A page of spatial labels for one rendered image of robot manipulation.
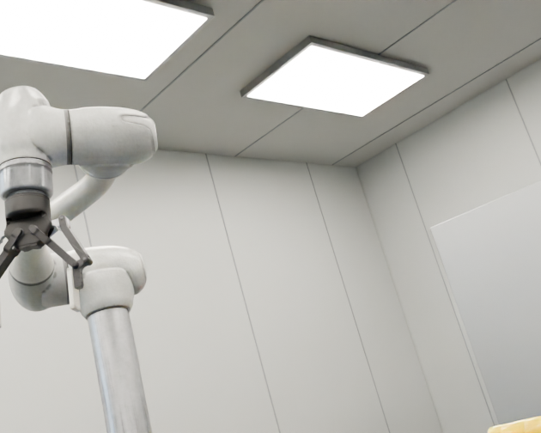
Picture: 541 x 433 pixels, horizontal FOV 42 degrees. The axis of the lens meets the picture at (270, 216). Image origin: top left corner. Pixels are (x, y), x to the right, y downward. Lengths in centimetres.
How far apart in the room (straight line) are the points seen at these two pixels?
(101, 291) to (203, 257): 328
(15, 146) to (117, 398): 67
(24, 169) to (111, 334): 59
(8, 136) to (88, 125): 14
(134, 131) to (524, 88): 485
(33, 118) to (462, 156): 508
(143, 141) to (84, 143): 11
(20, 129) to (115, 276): 58
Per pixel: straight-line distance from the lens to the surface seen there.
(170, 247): 484
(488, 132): 601
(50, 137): 129
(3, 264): 126
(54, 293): 175
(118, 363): 170
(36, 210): 124
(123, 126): 130
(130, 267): 176
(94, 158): 131
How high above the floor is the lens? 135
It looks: 16 degrees up
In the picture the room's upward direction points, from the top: 16 degrees counter-clockwise
